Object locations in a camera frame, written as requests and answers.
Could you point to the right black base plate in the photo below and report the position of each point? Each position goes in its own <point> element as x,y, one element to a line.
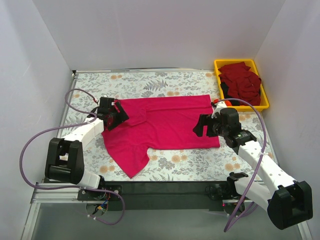
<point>221,191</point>

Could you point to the magenta pink t-shirt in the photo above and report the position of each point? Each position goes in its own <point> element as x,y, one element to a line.
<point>161,123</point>

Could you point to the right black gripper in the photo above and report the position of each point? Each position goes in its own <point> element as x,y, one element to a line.
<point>207,126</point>

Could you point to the floral patterned table mat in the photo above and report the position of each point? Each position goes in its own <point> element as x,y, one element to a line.
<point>213,164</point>

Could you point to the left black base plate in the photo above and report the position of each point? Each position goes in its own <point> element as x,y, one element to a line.
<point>90,195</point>

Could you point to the aluminium frame rail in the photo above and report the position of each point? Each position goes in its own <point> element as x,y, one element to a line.
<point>164,210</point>

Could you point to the black and orange garment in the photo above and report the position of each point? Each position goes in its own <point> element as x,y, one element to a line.
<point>248,93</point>

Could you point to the dark red t-shirt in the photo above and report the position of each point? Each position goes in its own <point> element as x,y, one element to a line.
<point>239,75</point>

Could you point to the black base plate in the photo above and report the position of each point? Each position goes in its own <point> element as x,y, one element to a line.
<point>90,195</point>
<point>221,191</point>

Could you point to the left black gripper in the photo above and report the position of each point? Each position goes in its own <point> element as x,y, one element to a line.
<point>117,116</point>

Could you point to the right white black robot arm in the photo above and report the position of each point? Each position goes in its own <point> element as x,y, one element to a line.
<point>286,201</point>

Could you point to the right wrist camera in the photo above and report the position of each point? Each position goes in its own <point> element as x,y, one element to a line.
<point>218,105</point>

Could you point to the yellow plastic bin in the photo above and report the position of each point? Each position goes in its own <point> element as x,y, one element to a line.
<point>218,63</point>

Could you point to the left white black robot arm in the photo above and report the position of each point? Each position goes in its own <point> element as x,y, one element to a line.
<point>65,156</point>

